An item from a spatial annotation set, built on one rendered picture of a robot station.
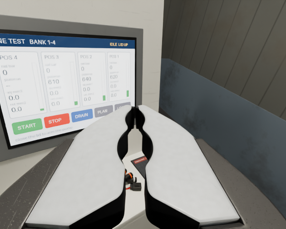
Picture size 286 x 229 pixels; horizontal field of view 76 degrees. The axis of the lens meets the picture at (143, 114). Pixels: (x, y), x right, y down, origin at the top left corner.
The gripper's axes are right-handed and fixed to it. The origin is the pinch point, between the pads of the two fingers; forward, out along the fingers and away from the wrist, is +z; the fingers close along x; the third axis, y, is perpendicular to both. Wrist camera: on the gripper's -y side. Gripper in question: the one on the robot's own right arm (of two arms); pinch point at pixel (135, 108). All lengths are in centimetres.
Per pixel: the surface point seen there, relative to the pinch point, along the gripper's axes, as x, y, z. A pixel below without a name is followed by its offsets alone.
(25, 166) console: -31, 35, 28
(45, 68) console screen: -23.3, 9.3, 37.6
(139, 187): 2, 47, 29
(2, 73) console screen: -30.8, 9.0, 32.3
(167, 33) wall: 45, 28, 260
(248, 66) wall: 107, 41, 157
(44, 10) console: -22.0, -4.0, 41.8
